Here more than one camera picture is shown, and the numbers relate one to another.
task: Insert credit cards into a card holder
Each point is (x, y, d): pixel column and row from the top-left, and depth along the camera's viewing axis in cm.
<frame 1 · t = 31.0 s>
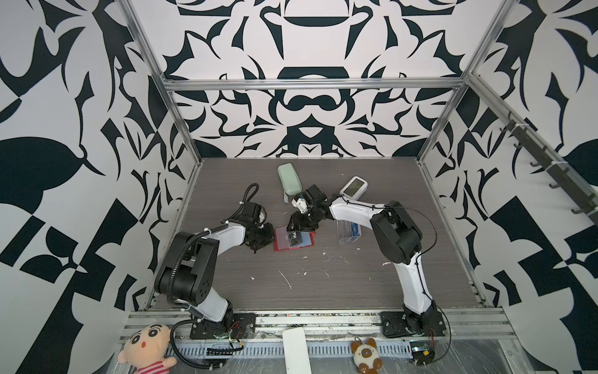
left hand: (273, 234, 94), fingers closed
right hand: (291, 224, 94), fingers open
red leather card holder: (284, 239, 95), on the table
green glasses case: (290, 178, 113), point 2 cm above the table
white digital clock: (354, 188, 107), point 5 cm above the table

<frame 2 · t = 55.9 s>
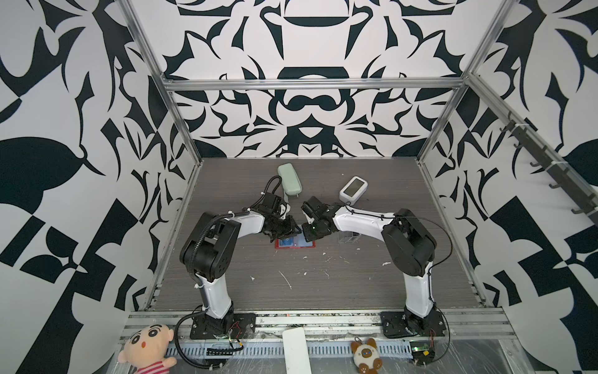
left hand: (299, 228, 94), fingers open
right hand: (306, 231, 94), fingers closed
the named things where they were.

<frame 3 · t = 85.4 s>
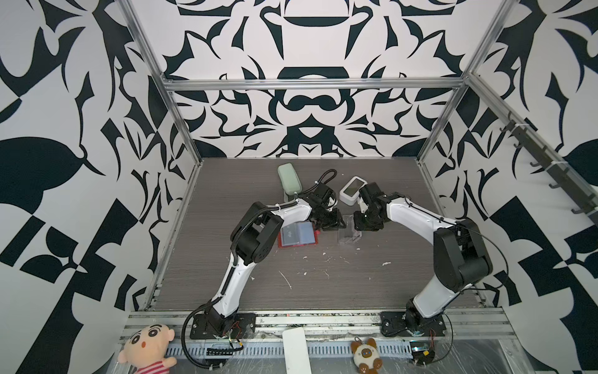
left hand: (342, 222, 95), fingers open
right hand: (358, 222, 93), fingers open
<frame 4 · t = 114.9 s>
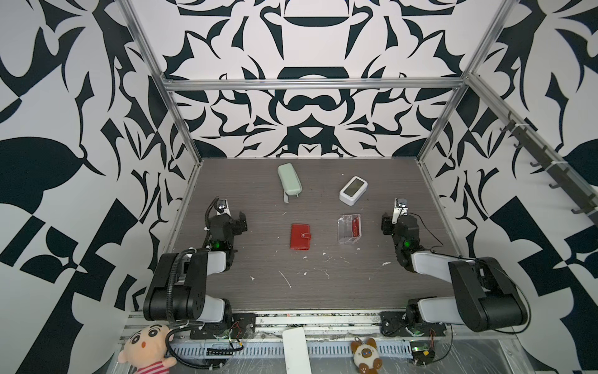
left hand: (225, 211, 92), fingers open
right hand: (396, 209, 92), fingers open
red leather card holder: (300, 237, 93), point 3 cm above the table
red vip card: (356, 227, 93), point 6 cm above the table
the other named things where they were.

